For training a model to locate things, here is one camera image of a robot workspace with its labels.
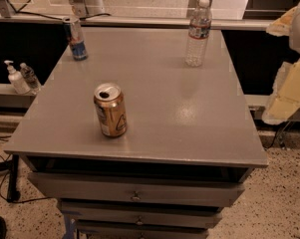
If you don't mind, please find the black floor cable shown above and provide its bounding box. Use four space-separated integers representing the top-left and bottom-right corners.
0 129 54 205

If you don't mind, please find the clear plastic water bottle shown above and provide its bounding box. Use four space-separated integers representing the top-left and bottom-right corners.
185 0 212 67

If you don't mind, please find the bottom grey drawer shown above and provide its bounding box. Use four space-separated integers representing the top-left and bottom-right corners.
77 220 209 239

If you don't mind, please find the middle grey drawer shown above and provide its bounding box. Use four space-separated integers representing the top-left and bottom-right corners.
58 201 222 229

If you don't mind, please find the black cable on rail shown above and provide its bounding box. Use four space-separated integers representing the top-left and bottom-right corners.
0 0 113 21

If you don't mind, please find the gold soda can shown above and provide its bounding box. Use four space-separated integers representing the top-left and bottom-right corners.
94 83 127 137

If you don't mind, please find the small clear bottle on shelf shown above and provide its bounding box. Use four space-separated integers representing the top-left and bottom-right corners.
20 63 41 92

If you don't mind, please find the grey drawer cabinet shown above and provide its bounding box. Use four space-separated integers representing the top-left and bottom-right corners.
3 26 269 239

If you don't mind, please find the top grey drawer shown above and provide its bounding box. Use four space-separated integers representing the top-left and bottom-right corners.
28 172 244 207

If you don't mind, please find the grey metal rail shelf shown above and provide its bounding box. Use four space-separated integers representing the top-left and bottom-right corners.
0 13 272 31

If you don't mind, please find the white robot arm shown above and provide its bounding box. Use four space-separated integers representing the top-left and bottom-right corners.
262 2 300 124

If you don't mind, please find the blue silver redbull can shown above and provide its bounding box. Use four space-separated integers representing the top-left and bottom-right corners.
63 16 88 61

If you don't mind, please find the grey drawer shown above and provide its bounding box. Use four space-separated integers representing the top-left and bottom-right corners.
28 172 244 207
58 201 222 229
77 220 209 239

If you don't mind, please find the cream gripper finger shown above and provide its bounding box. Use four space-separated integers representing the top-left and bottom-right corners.
266 7 296 37
261 61 300 124

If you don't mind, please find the black table leg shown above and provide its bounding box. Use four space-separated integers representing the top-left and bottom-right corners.
7 155 20 202

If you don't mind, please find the white pump sanitizer bottle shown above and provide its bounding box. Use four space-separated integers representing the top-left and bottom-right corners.
4 60 30 95

